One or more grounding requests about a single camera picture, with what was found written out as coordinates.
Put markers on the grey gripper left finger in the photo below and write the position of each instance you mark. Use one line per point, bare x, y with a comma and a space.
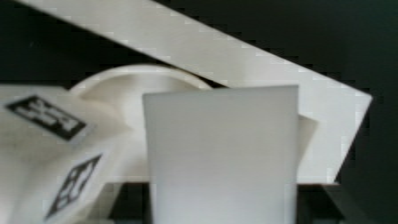
124, 204

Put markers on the white right rail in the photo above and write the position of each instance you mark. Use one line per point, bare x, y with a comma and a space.
163, 33

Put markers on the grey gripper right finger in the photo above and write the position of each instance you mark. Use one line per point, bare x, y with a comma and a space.
326, 206

